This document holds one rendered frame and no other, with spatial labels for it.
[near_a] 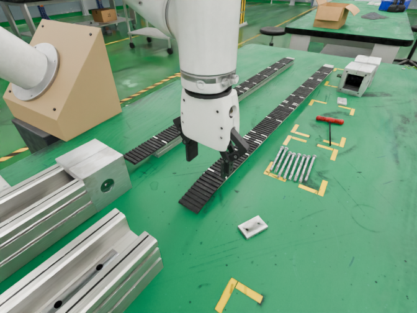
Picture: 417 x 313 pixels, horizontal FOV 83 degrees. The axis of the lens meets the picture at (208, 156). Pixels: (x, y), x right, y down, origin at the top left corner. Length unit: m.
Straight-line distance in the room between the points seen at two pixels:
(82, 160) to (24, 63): 0.39
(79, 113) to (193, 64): 0.52
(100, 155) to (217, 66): 0.31
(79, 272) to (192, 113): 0.29
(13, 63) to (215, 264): 0.70
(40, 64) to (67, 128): 0.19
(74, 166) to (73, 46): 0.43
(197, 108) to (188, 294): 0.29
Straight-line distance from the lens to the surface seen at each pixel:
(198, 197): 0.49
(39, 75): 0.86
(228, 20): 0.33
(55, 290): 0.42
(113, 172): 0.52
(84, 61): 0.78
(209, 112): 0.37
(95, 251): 0.42
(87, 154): 0.54
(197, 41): 0.33
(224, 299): 0.42
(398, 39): 2.28
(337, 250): 0.51
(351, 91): 1.11
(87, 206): 0.52
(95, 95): 0.81
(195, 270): 0.44
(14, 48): 0.83
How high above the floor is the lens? 1.17
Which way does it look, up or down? 39 degrees down
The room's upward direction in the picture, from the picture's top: straight up
